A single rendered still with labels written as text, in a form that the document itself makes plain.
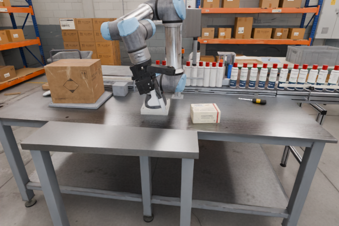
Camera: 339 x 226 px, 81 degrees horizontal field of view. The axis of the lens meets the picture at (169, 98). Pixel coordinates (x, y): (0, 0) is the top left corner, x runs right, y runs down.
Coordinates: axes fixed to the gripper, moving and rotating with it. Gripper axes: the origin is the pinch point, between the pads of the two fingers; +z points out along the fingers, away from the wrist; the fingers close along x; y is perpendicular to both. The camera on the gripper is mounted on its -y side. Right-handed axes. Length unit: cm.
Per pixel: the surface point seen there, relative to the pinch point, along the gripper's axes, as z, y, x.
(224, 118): 36, -32, -31
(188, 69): 14, -27, -80
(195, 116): 25.9, -14.3, -26.6
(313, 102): 64, -109, -52
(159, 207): 102, 33, -42
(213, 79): 27, -43, -75
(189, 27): -19, -33, -67
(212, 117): 29.9, -23.4, -25.7
